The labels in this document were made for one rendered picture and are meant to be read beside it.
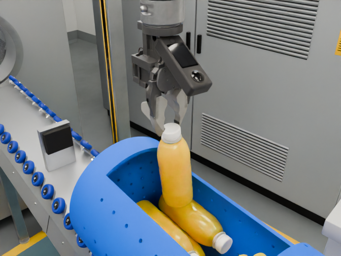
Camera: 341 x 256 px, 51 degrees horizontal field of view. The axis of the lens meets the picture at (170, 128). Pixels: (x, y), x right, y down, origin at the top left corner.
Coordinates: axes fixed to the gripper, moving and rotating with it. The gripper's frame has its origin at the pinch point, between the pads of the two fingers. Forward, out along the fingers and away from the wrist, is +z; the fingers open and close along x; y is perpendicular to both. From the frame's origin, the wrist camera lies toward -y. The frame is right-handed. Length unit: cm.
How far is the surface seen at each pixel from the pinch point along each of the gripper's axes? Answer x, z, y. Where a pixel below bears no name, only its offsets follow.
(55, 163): 8, 34, 51
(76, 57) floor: -155, 125, 393
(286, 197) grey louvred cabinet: -128, 117, 40
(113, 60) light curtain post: -25, 10, 64
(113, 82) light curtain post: -24, 18, 65
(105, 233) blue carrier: 18.2, 14.2, -3.3
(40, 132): 10, 21, 51
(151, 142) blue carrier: -0.2, 7.0, 6.9
